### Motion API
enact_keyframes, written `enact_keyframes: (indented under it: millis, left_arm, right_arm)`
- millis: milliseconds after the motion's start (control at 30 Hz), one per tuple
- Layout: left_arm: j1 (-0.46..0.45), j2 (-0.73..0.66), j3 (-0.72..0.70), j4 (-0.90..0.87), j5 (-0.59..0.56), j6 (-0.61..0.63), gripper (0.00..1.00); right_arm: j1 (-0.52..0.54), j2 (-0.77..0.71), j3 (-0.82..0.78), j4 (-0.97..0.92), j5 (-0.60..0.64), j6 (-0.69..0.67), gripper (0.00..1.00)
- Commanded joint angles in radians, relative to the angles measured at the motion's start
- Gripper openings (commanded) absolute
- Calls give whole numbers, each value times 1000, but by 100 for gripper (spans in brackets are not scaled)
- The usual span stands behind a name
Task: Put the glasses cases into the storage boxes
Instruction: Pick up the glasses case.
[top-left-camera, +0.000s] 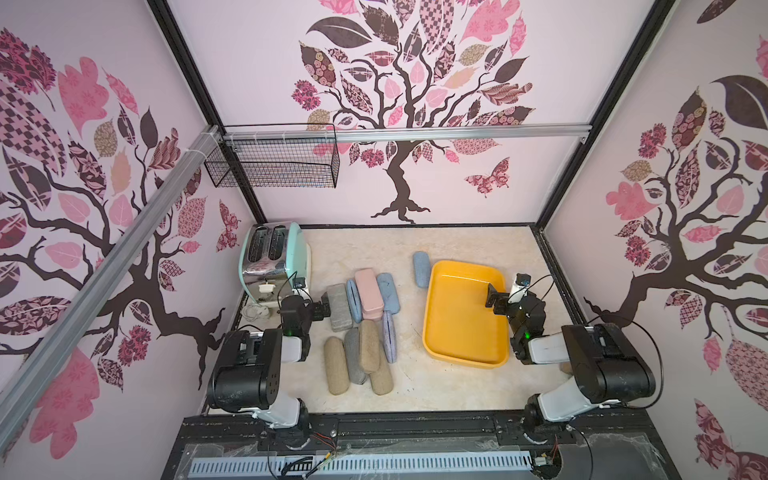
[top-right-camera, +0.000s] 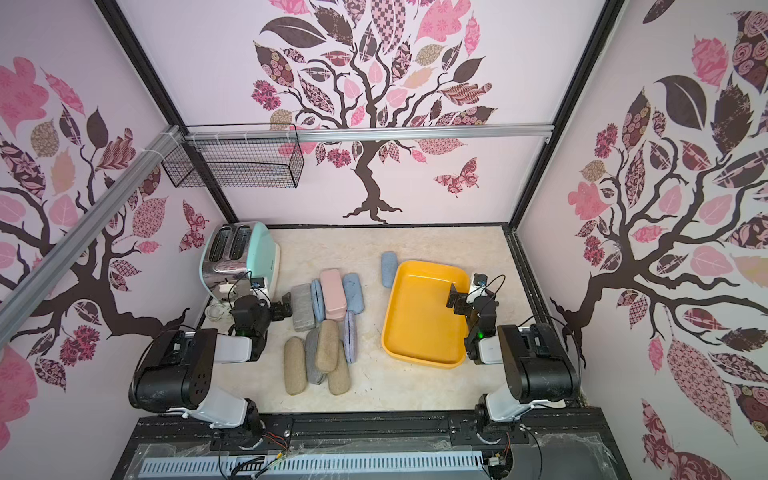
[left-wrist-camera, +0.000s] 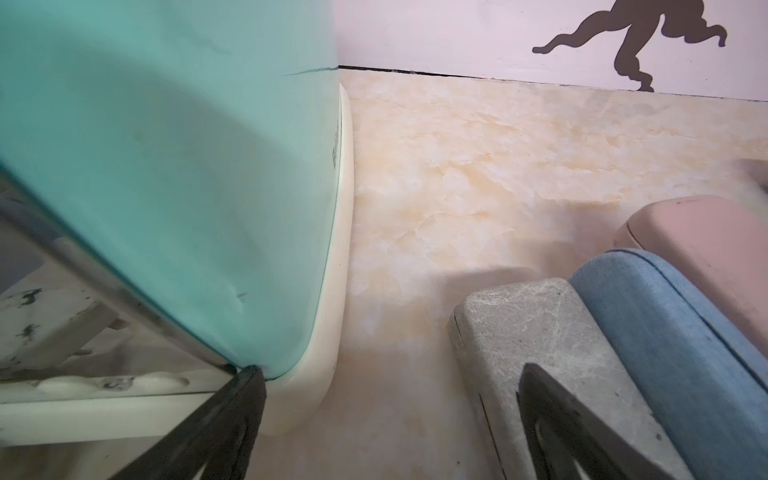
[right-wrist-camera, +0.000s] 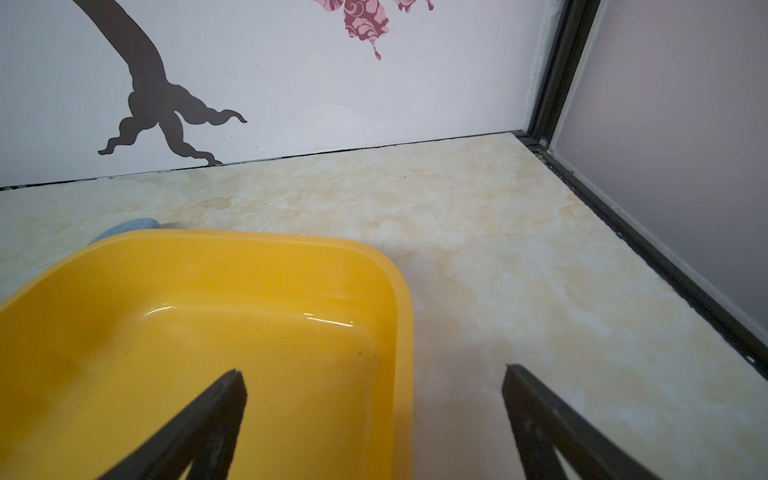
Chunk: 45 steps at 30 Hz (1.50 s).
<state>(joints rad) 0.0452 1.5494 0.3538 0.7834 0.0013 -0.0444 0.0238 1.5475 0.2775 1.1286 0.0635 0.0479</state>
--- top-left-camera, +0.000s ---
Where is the grey rectangular glasses case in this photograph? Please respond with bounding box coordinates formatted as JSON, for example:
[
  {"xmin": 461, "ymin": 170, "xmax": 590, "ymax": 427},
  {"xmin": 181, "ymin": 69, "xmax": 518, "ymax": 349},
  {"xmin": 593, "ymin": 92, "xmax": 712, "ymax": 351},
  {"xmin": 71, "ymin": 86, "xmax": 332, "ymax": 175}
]
[{"xmin": 326, "ymin": 283, "xmax": 354, "ymax": 332}]

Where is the tan glasses case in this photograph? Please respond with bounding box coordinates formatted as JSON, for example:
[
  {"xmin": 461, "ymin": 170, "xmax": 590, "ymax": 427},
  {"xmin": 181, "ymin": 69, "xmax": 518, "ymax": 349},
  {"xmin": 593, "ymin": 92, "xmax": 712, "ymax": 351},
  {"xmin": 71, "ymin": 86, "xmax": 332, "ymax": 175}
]
[
  {"xmin": 369, "ymin": 360, "xmax": 394, "ymax": 396},
  {"xmin": 359, "ymin": 320, "xmax": 381, "ymax": 374},
  {"xmin": 324, "ymin": 337, "xmax": 350, "ymax": 395}
]

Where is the yellow plastic storage tray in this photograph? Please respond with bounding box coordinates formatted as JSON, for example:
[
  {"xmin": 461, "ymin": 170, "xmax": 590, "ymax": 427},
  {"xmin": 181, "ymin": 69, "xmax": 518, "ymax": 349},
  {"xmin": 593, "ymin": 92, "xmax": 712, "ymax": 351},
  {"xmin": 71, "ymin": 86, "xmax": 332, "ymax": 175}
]
[{"xmin": 422, "ymin": 260, "xmax": 510, "ymax": 369}]

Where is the grey fabric glasses case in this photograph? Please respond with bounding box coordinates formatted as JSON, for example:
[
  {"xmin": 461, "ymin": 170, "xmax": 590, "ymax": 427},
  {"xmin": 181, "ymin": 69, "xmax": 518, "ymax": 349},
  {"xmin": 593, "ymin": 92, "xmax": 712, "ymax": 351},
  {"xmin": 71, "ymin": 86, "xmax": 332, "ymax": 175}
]
[{"xmin": 343, "ymin": 328, "xmax": 368, "ymax": 385}]

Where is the lavender glasses case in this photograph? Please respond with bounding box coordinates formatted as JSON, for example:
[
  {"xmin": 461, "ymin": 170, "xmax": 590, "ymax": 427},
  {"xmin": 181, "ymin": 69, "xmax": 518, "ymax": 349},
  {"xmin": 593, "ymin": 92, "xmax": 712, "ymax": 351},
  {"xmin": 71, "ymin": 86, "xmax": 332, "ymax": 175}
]
[{"xmin": 382, "ymin": 310, "xmax": 397, "ymax": 364}]

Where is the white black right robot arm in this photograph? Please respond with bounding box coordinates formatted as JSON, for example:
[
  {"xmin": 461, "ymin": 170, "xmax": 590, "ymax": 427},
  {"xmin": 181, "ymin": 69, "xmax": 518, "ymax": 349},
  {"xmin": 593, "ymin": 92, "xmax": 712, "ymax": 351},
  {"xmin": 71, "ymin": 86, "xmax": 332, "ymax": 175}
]
[{"xmin": 485, "ymin": 284, "xmax": 661, "ymax": 433}]

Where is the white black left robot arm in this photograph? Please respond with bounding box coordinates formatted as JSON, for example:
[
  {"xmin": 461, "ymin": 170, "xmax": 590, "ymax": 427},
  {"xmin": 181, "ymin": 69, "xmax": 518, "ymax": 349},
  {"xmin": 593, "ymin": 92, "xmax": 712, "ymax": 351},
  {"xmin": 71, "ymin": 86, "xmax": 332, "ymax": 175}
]
[{"xmin": 206, "ymin": 294, "xmax": 331, "ymax": 436}]

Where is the blue glasses case left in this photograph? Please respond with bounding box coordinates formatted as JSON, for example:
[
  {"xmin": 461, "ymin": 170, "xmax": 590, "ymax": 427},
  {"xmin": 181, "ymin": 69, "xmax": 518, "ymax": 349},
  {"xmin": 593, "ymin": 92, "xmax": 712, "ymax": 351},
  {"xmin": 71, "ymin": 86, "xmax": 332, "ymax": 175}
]
[{"xmin": 345, "ymin": 279, "xmax": 363, "ymax": 323}]

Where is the pink glasses case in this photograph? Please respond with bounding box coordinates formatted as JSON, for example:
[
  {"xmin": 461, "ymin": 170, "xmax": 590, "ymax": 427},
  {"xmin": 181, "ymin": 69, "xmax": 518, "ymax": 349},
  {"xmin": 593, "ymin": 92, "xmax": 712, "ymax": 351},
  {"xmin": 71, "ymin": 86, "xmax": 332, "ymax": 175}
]
[{"xmin": 354, "ymin": 268, "xmax": 384, "ymax": 320}]

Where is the blue glasses case middle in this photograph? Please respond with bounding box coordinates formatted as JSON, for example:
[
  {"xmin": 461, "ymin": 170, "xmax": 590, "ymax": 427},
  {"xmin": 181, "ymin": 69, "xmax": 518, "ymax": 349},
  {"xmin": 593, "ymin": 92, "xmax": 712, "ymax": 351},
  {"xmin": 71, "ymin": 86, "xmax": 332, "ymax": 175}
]
[{"xmin": 376, "ymin": 273, "xmax": 401, "ymax": 314}]

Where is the blue glasses case by tray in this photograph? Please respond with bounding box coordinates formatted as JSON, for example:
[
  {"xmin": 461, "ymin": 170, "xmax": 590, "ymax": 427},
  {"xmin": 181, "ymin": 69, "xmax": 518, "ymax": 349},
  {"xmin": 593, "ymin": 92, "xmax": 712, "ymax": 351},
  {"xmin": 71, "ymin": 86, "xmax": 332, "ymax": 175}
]
[{"xmin": 412, "ymin": 251, "xmax": 432, "ymax": 289}]

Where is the mint chrome toaster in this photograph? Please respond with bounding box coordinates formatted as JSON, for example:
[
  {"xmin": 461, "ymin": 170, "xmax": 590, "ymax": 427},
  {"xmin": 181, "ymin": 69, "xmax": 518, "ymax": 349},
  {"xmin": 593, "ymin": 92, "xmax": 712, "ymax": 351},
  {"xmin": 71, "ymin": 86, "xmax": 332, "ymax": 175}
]
[{"xmin": 239, "ymin": 222, "xmax": 312, "ymax": 308}]

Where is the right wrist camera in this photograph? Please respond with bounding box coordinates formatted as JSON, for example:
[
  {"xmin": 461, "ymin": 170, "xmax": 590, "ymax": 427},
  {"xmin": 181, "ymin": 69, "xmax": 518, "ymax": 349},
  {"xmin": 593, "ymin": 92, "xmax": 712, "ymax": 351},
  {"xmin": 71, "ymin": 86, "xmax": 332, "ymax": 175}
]
[{"xmin": 508, "ymin": 273, "xmax": 531, "ymax": 304}]

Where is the black wire basket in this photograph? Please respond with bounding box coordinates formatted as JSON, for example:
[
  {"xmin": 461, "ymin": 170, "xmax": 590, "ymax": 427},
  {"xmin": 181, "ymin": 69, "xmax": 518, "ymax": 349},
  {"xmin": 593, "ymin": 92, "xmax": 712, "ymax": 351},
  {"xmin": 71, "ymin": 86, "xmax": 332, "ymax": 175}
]
[{"xmin": 204, "ymin": 122, "xmax": 341, "ymax": 189}]

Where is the white slotted cable duct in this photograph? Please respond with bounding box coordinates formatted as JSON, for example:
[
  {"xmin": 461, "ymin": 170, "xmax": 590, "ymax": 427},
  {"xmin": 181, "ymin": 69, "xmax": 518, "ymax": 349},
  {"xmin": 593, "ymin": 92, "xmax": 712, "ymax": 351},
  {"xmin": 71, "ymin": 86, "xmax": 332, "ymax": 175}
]
[{"xmin": 187, "ymin": 451, "xmax": 533, "ymax": 479}]

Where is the aluminium frame rail back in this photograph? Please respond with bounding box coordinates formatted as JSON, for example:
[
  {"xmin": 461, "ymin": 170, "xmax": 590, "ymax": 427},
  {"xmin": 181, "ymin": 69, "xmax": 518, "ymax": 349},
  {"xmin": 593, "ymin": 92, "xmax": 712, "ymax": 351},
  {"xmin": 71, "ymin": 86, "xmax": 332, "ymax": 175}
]
[{"xmin": 225, "ymin": 123, "xmax": 592, "ymax": 143}]

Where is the aluminium frame rail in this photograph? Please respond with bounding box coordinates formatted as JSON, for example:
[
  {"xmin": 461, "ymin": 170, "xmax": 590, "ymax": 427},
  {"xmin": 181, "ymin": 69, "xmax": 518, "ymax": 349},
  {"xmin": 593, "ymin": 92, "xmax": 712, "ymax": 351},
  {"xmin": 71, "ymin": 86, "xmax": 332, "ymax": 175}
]
[
  {"xmin": 1, "ymin": 125, "xmax": 222, "ymax": 448},
  {"xmin": 225, "ymin": 123, "xmax": 592, "ymax": 143}
]

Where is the aluminium frame rail left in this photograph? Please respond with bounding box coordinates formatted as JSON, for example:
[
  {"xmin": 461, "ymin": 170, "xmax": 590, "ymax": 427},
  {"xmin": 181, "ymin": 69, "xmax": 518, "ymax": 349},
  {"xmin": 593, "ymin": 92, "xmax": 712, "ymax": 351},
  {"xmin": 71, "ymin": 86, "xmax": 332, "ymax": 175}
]
[{"xmin": 1, "ymin": 125, "xmax": 222, "ymax": 448}]

